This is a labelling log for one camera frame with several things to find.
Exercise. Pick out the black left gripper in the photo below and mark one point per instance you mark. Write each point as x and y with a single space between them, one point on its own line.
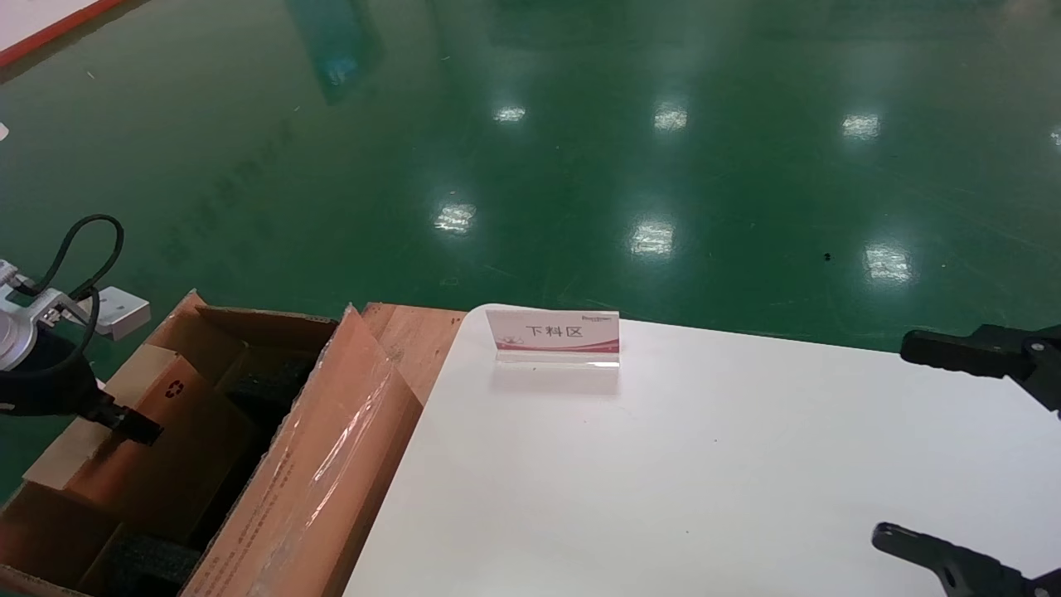
50 385

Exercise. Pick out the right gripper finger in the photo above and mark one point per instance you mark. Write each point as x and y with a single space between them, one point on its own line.
970 572
995 352

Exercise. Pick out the small cardboard box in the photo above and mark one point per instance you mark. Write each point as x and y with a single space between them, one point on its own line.
166 448

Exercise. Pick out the large cardboard box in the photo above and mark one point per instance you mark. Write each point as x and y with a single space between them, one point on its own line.
331 464

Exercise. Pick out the black foam insert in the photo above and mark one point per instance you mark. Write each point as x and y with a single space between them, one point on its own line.
265 377
149 565

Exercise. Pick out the acrylic sign with red print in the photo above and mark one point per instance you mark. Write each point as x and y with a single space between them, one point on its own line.
564 332

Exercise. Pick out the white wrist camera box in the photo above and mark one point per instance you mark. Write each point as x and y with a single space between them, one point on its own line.
120 311

